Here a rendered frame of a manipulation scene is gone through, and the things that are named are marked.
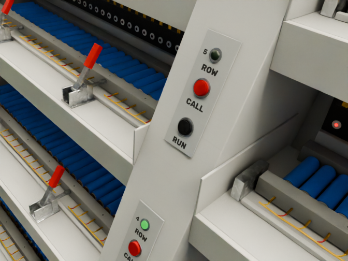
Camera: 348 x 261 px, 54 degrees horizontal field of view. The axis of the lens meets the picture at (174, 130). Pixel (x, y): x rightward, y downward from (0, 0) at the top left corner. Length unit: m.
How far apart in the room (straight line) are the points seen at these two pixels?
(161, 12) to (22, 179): 0.41
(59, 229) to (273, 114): 0.37
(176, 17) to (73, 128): 0.22
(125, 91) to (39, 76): 0.16
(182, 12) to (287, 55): 0.13
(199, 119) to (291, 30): 0.12
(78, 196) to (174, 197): 0.26
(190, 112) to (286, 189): 0.13
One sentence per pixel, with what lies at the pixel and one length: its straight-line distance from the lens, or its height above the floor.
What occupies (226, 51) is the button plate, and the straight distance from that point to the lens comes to 0.33.
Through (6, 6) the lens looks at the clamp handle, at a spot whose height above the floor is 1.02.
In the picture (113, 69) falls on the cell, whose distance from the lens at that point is 0.57.
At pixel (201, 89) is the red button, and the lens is 0.33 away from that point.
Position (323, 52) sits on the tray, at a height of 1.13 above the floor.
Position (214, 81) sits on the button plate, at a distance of 0.33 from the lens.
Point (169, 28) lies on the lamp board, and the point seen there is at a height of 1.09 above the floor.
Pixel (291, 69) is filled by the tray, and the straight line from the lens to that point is 0.32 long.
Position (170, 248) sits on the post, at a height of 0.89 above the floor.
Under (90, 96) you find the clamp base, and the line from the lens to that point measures 0.52.
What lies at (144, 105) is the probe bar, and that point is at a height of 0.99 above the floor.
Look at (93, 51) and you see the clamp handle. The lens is 0.50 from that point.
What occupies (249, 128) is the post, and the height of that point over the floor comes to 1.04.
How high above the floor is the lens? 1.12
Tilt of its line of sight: 18 degrees down
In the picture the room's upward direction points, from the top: 22 degrees clockwise
